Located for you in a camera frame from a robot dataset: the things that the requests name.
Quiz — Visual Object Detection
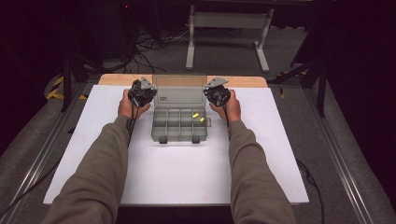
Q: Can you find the hand-held gripper cable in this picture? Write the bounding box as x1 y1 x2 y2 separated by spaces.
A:
221 104 232 138
126 89 140 147

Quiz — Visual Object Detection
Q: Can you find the white board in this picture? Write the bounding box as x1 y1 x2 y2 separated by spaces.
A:
43 85 310 207

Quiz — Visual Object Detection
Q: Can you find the person's right hand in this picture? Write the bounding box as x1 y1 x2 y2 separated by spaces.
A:
208 89 242 123

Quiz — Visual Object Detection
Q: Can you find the wooden table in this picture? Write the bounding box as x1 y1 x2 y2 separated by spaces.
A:
97 73 269 89

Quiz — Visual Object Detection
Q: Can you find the black floor cable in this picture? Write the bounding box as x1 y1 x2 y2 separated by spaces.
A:
0 157 64 218
295 159 325 224

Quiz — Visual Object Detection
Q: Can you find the black metal stand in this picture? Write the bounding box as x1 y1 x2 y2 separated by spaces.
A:
60 52 106 113
267 59 327 119

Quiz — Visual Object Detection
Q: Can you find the left hand-held gripper cable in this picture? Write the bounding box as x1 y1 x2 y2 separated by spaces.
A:
126 89 140 147

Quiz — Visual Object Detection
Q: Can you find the yellow and black floor tape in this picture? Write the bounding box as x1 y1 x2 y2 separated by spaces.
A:
46 76 88 101

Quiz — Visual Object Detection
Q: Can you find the grey plastic compartment box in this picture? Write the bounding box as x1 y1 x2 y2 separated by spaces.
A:
150 74 213 144

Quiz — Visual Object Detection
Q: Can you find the person's left hand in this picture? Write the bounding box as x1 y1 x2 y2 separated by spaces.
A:
117 89 152 119

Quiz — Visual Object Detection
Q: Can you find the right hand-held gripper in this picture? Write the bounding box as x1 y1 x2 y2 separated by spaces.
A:
203 77 232 107

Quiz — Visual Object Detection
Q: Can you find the white metal stand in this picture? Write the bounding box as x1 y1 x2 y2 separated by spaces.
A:
185 4 275 73

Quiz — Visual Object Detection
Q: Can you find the right hand-held gripper cable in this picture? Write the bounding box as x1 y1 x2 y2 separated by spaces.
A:
221 104 232 138

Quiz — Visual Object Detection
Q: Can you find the bundle of black floor cables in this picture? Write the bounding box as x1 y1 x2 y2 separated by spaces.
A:
122 27 191 75

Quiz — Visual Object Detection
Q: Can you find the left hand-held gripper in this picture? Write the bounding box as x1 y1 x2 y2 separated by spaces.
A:
128 76 159 108

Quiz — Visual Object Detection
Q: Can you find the aluminium floor rail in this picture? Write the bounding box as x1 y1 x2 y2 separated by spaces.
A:
0 82 94 224
303 88 375 224

